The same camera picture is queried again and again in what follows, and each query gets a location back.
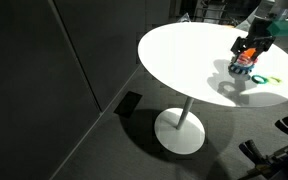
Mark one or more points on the white table pedestal base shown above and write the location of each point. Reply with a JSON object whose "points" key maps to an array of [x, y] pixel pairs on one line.
{"points": [[180, 140]]}

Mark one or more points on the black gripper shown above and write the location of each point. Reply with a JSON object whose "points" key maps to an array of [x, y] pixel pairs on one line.
{"points": [[259, 30]]}

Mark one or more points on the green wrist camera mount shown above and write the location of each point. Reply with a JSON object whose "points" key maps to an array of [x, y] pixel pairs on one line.
{"points": [[285, 27]]}

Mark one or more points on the blue gear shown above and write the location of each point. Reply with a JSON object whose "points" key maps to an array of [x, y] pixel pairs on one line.
{"points": [[237, 70]]}

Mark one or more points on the black floor plate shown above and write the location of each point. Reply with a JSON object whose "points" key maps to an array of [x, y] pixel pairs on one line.
{"points": [[128, 104]]}

